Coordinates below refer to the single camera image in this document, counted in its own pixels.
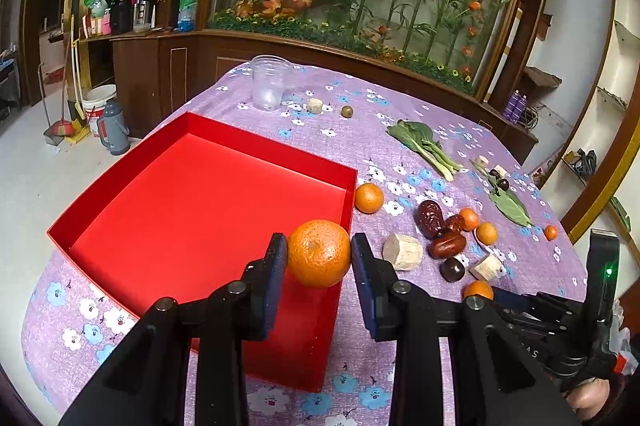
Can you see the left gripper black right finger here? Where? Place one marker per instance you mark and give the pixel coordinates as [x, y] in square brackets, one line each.
[496, 381]

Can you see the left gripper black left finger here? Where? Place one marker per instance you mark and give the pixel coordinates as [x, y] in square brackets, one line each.
[143, 380]

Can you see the dark purple plum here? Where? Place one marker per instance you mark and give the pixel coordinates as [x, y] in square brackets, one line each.
[452, 270]

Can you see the glossy red date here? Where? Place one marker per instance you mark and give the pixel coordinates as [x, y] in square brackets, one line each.
[449, 244]

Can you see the small orange kumquat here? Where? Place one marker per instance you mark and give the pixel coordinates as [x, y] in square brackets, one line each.
[486, 233]
[470, 219]

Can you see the round beige sugarcane chunk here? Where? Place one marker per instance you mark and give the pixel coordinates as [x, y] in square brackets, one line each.
[404, 252]

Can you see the small red date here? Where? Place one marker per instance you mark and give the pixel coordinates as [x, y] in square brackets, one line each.
[455, 223]

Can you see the large wrinkled red date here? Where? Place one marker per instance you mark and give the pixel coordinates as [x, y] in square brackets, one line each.
[429, 219]

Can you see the large orange mandarin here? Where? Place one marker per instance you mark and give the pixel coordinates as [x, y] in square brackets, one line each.
[319, 253]

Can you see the square beige sugarcane chunk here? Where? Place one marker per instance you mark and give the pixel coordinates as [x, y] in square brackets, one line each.
[489, 269]

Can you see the person right hand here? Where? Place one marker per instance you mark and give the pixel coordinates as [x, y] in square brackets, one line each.
[588, 398]

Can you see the tiny orange kumquat far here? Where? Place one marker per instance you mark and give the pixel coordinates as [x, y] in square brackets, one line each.
[550, 232]

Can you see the green leaf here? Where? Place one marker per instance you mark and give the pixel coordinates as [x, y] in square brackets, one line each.
[510, 206]

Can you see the dark cherry pair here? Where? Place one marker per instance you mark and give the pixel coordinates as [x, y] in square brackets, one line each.
[498, 180]

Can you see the purple floral tablecloth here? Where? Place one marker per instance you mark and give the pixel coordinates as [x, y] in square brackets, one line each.
[71, 326]

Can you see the small sugarcane slice far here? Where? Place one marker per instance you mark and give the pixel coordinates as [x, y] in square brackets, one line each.
[482, 161]

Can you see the purple spray cans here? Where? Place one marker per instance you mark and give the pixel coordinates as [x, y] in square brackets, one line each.
[515, 107]

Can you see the green bok choy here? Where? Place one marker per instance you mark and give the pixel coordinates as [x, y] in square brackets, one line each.
[419, 138]

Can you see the grey thermos jug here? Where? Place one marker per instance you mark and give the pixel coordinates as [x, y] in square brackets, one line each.
[113, 132]

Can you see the red broom and dustpan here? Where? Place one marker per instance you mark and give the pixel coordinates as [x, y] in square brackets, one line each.
[61, 129]

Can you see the white plastic bucket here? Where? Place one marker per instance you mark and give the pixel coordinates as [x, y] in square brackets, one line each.
[93, 103]

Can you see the small green olive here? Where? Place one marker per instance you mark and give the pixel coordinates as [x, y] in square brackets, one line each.
[347, 111]

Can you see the wooden cabinet counter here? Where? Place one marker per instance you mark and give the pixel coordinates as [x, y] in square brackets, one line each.
[155, 74]

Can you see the small beige sugarcane piece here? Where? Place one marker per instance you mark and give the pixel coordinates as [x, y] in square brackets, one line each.
[314, 106]

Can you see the clear plastic cup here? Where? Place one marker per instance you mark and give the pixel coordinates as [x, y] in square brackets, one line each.
[269, 78]

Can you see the blue water bottle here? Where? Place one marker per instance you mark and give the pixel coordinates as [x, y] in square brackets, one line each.
[187, 15]

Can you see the steel coffee pot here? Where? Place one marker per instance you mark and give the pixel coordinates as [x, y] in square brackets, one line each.
[144, 15]

